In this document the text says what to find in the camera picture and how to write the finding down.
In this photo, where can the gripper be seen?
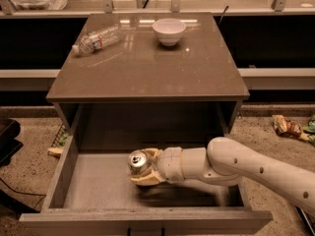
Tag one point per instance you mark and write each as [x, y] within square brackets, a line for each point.
[169, 164]

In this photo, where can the green 7up soda can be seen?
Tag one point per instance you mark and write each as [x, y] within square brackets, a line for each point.
[140, 162]

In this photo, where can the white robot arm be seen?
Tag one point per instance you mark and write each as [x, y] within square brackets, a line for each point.
[222, 162]

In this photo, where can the open grey top drawer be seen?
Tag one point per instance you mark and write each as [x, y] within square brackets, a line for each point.
[91, 194]

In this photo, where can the brown cabinet with glossy top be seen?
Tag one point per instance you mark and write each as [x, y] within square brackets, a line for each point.
[137, 93]

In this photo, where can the white ceramic bowl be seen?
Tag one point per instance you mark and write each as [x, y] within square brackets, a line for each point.
[168, 31]

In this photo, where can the clear plastic water bottle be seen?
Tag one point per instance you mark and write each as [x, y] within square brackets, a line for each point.
[96, 40]

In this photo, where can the brown snack bag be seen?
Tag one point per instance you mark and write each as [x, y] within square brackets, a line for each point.
[286, 127]

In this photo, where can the black equipment base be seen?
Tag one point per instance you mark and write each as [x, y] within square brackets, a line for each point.
[9, 145]

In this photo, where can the green snack bag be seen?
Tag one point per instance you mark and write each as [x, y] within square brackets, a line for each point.
[309, 130]

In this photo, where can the black pole on floor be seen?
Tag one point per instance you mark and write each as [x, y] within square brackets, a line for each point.
[308, 220]

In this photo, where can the black drawer handle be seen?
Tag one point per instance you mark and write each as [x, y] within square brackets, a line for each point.
[146, 232]

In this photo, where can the wire basket with snacks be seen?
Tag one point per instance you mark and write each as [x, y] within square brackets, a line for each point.
[59, 142]

